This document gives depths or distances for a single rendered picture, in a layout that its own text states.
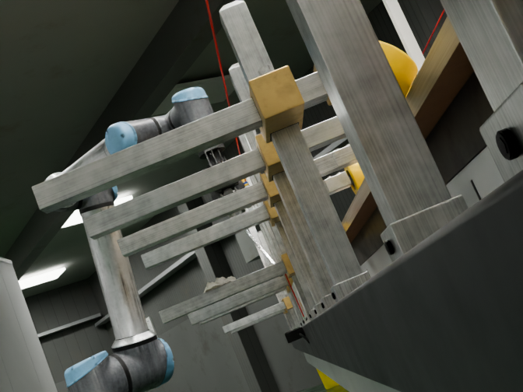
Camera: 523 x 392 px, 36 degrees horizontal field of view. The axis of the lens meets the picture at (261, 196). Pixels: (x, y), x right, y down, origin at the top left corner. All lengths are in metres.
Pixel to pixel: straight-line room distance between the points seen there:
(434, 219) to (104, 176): 0.56
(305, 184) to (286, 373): 10.33
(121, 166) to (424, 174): 0.54
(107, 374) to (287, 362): 8.62
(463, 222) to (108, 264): 2.43
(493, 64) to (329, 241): 0.73
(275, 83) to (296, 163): 0.11
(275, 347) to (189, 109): 9.28
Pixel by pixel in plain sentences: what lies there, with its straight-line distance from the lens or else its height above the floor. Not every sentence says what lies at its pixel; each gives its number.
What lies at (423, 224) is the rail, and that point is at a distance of 0.46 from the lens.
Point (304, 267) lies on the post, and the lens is 1.46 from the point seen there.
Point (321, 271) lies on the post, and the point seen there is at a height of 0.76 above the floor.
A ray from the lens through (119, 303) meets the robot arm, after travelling 2.66.
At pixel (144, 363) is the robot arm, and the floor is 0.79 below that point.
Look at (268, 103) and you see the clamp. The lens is 0.92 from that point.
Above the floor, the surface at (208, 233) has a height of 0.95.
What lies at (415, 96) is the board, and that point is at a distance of 0.97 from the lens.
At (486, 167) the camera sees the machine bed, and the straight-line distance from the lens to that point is 0.99.
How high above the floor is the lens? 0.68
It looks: 10 degrees up
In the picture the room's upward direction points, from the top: 23 degrees counter-clockwise
